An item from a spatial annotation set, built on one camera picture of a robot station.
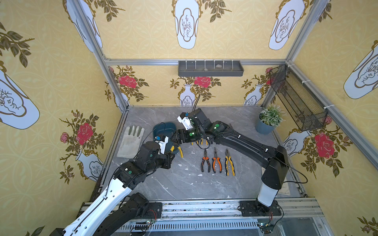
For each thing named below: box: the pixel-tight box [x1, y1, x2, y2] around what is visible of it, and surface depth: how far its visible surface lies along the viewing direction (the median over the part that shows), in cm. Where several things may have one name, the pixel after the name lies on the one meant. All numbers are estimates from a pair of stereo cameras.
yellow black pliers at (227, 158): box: [224, 148, 236, 177], surface depth 91 cm
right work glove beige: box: [278, 171, 291, 196], surface depth 81 cm
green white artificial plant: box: [259, 104, 287, 128], surface depth 96 cm
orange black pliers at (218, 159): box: [212, 147, 222, 174], surface depth 92 cm
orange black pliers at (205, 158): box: [200, 147, 211, 173], surface depth 92 cm
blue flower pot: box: [255, 118, 275, 135], surface depth 99 cm
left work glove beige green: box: [116, 125, 145, 159], surface depth 105 cm
